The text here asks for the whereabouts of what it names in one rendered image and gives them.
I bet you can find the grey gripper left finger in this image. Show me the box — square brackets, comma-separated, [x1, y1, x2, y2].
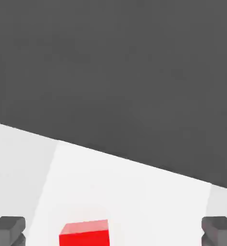
[0, 216, 26, 246]

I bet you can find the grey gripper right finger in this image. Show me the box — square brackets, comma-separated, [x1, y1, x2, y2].
[201, 216, 227, 246]

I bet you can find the small red cube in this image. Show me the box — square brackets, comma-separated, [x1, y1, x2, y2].
[58, 219, 111, 246]

